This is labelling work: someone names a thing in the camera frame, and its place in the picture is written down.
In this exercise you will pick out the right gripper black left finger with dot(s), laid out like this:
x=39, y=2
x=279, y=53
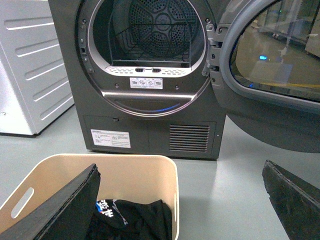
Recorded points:
x=66, y=215

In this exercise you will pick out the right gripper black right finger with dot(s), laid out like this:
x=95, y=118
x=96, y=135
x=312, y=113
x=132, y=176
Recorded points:
x=295, y=201

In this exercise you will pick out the beige plastic laundry hamper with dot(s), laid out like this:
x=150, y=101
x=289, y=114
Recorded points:
x=140, y=179

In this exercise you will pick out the black printed garment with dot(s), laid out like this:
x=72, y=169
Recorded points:
x=117, y=219

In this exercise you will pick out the white washing machine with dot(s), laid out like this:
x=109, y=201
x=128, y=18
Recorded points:
x=34, y=86

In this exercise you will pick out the round grey dryer door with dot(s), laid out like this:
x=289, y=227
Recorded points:
x=266, y=70

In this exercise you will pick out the dark grey tumble dryer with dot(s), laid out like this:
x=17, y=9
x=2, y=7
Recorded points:
x=139, y=75

